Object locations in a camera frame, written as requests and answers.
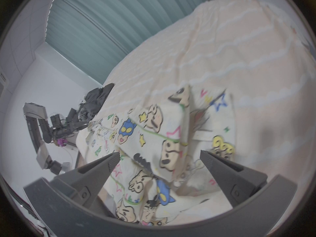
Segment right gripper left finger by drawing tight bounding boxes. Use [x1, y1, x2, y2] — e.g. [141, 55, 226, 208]
[50, 151, 121, 208]

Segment black garment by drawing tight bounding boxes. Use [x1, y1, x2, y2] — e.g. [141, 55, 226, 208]
[84, 83, 115, 113]

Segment blue-green curtain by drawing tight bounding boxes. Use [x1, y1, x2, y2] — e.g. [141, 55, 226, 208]
[46, 0, 137, 85]
[55, 0, 211, 59]

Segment dark grey garment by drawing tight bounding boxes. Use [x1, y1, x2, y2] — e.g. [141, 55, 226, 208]
[78, 103, 96, 122]

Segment white printed pyjama top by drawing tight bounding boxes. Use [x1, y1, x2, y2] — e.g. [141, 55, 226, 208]
[75, 84, 238, 228]

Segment bed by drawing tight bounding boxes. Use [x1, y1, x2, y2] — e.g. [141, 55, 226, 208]
[75, 0, 316, 228]

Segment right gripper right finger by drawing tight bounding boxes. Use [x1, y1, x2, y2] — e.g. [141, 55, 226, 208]
[199, 150, 269, 208]

